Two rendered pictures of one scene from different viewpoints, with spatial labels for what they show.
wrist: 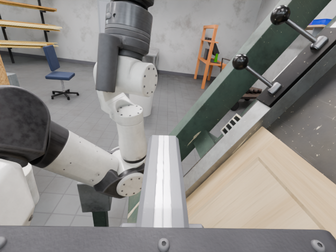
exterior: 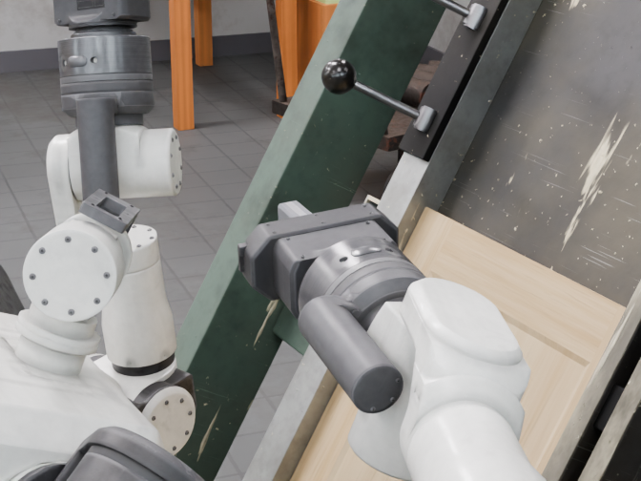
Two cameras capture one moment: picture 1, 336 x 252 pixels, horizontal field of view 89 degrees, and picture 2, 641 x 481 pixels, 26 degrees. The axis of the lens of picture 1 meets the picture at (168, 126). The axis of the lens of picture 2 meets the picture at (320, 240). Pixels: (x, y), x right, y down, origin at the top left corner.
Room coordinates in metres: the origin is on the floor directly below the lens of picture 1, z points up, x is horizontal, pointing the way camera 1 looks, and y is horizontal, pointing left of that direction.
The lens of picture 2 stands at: (-0.93, 0.28, 1.78)
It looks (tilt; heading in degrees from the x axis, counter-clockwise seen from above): 20 degrees down; 343
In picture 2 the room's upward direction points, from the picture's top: straight up
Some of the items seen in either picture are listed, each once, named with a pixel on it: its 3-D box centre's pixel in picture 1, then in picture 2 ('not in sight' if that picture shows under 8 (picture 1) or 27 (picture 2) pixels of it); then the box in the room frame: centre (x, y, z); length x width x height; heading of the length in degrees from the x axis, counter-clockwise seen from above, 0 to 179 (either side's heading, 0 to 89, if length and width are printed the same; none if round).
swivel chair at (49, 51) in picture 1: (59, 73); not in sight; (3.43, 2.33, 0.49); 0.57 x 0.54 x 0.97; 84
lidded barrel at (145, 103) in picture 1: (141, 98); not in sight; (3.13, 0.59, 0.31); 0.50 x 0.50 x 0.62
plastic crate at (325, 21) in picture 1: (323, 23); not in sight; (3.63, -2.44, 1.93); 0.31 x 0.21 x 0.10; 4
